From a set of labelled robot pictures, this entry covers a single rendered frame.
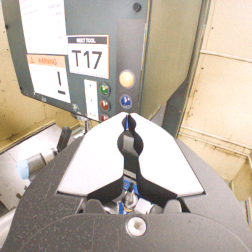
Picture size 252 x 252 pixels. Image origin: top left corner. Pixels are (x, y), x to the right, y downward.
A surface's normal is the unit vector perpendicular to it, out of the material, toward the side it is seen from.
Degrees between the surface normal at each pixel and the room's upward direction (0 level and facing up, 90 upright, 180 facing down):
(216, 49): 90
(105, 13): 90
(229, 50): 90
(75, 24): 90
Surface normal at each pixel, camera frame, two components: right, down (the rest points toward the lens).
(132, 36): -0.48, 0.45
